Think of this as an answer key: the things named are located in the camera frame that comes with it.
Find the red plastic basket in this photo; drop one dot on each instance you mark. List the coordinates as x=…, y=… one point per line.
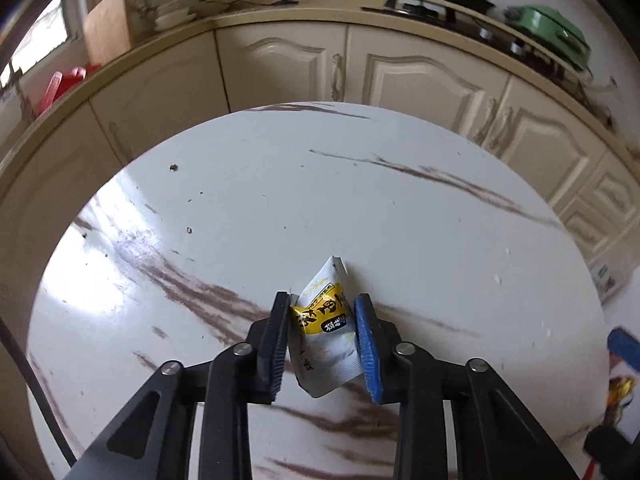
x=65, y=85

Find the green electric pot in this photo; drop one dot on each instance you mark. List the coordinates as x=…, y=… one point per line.
x=545, y=30

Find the stack of white bowls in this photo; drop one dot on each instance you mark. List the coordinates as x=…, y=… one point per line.
x=172, y=20

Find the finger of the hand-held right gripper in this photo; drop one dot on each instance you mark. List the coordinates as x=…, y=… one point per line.
x=610, y=445
x=625, y=350

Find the gold red candy wrapper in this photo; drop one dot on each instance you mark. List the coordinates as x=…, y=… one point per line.
x=620, y=390

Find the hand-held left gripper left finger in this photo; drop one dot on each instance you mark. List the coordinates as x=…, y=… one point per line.
x=275, y=350

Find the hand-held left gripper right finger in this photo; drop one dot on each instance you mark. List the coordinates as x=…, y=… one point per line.
x=367, y=355

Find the black gas stove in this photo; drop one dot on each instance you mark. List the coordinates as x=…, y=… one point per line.
x=520, y=50

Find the white green plastic bag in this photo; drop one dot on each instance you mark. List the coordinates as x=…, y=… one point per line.
x=607, y=280

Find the white sachet yellow label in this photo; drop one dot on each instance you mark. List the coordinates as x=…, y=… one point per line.
x=325, y=340

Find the sliding window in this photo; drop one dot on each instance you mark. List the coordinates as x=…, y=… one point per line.
x=45, y=35

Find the wooden cutting board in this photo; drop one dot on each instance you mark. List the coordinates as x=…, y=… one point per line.
x=107, y=25

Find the round white marble table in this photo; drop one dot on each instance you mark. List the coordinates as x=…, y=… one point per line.
x=350, y=200

